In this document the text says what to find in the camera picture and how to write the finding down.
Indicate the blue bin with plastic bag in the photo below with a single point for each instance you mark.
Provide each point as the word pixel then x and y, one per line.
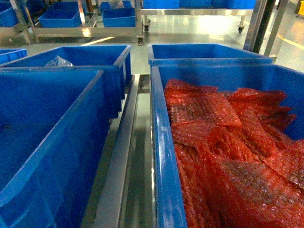
pixel 114 60

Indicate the blue bin rear right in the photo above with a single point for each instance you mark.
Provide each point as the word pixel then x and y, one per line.
pixel 202 54

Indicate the steel shelf rack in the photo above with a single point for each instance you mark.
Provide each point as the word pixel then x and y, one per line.
pixel 112 182

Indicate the blue empty bin front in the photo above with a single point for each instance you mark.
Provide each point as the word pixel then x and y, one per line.
pixel 53 126

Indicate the blue bin with red wrap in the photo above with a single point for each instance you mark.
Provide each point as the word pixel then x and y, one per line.
pixel 170 211

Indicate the blue bin far left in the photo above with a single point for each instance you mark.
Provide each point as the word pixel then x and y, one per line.
pixel 8 55

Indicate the background steel cart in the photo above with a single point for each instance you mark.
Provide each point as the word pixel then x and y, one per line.
pixel 195 8

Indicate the red bubble wrap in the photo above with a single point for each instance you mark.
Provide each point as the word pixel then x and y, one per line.
pixel 237 167

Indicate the clear plastic bag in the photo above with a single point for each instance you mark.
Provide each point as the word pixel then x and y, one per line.
pixel 58 61

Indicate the background steel rack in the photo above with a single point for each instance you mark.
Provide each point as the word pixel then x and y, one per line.
pixel 37 19

